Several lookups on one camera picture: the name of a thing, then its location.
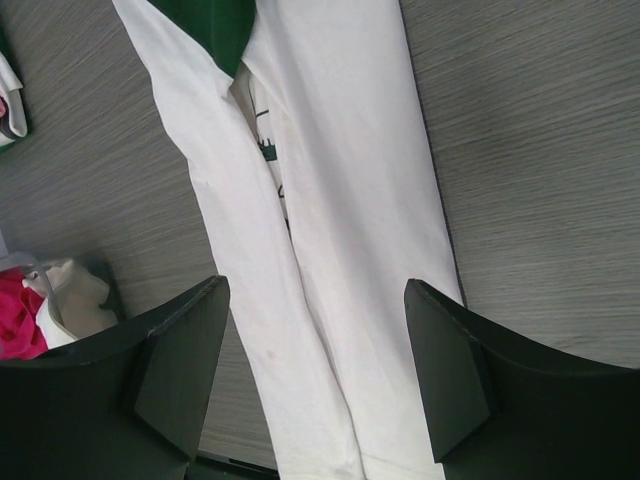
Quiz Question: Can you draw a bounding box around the red t shirt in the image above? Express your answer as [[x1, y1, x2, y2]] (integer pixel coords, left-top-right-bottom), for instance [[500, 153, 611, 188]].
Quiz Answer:
[[0, 269, 49, 360]]

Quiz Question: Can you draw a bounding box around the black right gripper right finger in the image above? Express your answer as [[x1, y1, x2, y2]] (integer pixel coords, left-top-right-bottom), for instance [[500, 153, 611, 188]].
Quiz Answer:
[[404, 279, 639, 479]]

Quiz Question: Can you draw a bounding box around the clear plastic bin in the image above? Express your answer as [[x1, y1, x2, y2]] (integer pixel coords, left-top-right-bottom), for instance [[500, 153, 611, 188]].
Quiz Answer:
[[1, 252, 125, 335]]

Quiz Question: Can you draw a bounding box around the white and green raglan shirt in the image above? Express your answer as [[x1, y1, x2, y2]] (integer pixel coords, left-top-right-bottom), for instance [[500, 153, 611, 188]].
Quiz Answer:
[[115, 1, 461, 479]]

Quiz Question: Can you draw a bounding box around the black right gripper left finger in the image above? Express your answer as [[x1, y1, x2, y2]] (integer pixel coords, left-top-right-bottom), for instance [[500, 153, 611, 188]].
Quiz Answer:
[[1, 276, 230, 479]]

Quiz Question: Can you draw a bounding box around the white t shirt in bin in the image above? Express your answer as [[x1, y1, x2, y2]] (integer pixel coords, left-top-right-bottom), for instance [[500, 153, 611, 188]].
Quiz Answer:
[[23, 259, 118, 349]]

